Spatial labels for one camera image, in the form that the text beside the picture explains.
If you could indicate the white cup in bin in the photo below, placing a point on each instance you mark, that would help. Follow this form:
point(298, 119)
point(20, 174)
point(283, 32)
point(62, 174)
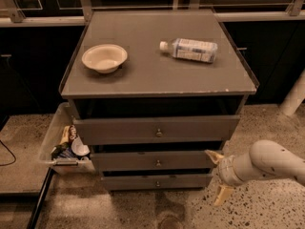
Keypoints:
point(79, 148)

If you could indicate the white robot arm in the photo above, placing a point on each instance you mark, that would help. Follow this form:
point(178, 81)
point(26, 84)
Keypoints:
point(264, 160)

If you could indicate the grey drawer cabinet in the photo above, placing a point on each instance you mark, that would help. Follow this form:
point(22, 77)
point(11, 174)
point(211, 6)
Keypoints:
point(151, 83)

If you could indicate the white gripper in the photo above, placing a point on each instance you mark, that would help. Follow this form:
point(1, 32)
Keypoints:
point(226, 171)

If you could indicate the clear plastic water bottle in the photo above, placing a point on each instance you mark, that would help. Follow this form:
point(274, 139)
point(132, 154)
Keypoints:
point(189, 49)

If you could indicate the clear plastic storage bin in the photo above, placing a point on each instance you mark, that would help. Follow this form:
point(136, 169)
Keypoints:
point(62, 166)

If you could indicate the grey top drawer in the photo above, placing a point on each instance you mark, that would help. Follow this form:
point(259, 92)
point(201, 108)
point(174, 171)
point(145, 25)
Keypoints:
point(156, 129)

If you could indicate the grey drawer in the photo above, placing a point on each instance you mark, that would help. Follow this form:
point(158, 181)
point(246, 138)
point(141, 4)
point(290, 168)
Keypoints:
point(136, 161)
point(156, 182)
point(156, 129)

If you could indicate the snack bag in bin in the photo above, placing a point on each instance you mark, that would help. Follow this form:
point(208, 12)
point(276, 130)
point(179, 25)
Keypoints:
point(69, 134)

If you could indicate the white post leg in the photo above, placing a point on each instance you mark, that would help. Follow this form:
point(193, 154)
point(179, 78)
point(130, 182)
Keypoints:
point(295, 96)

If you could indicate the metal railing frame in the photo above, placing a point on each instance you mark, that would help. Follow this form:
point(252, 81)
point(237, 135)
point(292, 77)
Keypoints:
point(77, 12)

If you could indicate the grey bottom drawer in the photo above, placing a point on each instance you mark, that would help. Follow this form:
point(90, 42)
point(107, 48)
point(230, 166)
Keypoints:
point(156, 182)

